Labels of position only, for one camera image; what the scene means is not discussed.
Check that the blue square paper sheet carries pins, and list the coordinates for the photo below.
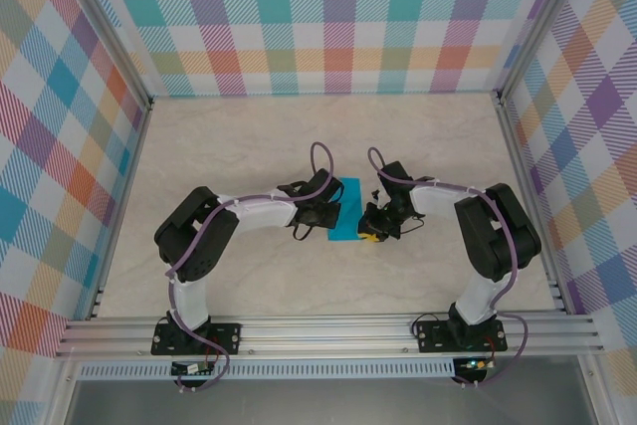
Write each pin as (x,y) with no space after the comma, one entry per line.
(351,206)

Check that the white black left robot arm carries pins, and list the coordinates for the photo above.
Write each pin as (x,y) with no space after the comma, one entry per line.
(259,211)

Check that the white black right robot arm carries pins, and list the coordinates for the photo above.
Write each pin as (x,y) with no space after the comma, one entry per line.
(497,236)

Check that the small circuit board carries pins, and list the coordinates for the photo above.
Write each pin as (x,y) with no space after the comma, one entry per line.
(475,364)
(191,369)

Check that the grey metal panel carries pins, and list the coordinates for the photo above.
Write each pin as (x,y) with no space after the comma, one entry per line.
(323,405)

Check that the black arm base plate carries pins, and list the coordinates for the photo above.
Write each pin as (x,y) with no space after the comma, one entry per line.
(433,335)
(229,338)

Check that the long aluminium mounting rail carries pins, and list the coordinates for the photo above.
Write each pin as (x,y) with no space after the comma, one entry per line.
(323,335)

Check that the aluminium floor frame rail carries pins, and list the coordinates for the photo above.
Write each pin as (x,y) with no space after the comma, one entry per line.
(122,211)
(532,206)

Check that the aluminium upright frame post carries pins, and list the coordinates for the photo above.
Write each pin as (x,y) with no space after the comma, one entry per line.
(541,22)
(109,32)

